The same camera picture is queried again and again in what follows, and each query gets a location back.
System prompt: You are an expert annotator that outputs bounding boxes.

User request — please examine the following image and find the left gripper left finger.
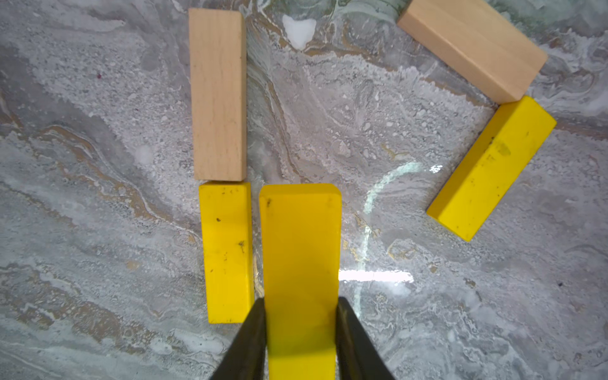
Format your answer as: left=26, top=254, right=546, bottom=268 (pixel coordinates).
left=210, top=298, right=267, bottom=380

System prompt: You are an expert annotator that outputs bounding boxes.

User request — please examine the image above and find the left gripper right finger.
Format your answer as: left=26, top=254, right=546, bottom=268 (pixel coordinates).
left=335, top=297, right=395, bottom=380

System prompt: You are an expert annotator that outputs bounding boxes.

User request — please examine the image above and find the wooden block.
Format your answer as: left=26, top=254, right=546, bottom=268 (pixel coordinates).
left=397, top=0, right=548, bottom=105
left=188, top=8, right=247, bottom=182

